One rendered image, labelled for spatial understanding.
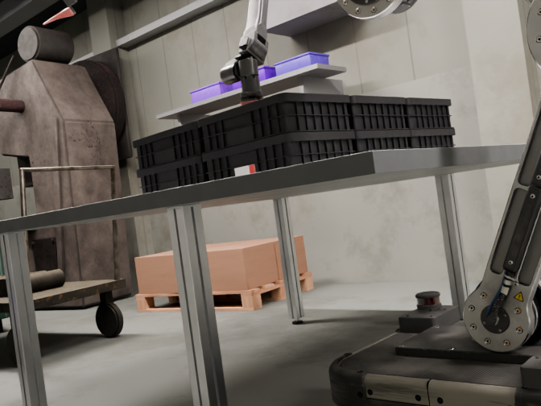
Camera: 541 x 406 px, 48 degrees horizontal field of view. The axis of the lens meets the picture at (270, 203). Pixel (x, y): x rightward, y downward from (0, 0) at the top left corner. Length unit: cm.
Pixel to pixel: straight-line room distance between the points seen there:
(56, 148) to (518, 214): 431
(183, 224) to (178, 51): 421
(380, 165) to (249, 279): 282
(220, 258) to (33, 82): 242
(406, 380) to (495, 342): 20
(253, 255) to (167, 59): 244
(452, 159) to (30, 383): 160
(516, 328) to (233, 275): 271
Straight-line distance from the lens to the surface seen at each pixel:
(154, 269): 433
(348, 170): 108
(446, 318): 173
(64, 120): 519
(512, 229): 132
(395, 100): 208
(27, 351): 228
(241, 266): 381
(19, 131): 564
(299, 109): 172
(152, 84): 587
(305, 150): 171
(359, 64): 432
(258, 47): 190
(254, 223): 494
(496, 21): 371
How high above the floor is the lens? 63
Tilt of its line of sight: level
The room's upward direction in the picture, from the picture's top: 8 degrees counter-clockwise
